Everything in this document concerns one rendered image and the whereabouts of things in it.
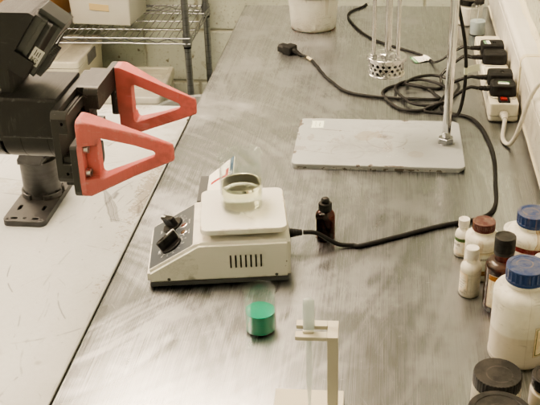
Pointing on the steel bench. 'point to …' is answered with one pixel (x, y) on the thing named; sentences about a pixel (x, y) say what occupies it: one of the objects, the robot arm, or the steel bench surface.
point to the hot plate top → (272, 212)
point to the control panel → (178, 236)
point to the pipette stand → (333, 396)
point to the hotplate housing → (227, 258)
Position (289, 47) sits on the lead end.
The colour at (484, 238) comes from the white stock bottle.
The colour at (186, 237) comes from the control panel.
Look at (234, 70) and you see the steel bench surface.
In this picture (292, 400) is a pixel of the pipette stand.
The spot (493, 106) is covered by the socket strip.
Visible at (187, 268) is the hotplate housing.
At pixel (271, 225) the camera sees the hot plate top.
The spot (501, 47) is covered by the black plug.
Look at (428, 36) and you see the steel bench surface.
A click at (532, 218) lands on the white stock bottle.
